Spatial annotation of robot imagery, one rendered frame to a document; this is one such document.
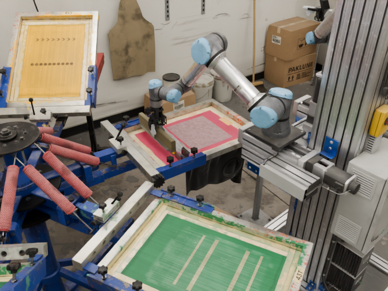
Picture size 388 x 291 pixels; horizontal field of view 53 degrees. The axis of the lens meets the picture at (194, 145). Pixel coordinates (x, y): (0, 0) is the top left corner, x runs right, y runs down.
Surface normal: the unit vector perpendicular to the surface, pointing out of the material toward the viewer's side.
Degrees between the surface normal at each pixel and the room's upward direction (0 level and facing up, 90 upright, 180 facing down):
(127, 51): 87
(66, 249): 0
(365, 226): 90
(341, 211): 90
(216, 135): 0
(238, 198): 0
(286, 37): 90
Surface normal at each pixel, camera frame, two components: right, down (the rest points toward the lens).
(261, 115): -0.48, 0.54
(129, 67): 0.80, 0.33
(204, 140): 0.00, -0.83
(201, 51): -0.65, 0.35
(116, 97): 0.56, 0.46
